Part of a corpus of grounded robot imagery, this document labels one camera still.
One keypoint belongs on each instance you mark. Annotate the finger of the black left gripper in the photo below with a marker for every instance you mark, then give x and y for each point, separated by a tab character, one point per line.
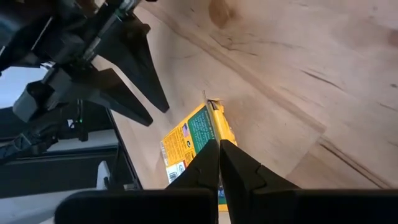
133	62
102	90

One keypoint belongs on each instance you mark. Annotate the yellow green crayon box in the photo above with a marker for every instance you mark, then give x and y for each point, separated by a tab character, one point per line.
199	130

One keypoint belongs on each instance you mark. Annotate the black rig frame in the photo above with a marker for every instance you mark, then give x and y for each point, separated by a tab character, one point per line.
124	155

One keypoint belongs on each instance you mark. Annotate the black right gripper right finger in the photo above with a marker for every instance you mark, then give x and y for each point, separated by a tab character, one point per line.
242	180

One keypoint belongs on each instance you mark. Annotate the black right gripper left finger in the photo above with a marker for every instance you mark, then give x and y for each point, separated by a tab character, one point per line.
205	169

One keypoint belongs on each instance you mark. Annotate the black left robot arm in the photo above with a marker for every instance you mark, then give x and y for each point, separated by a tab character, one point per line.
37	141

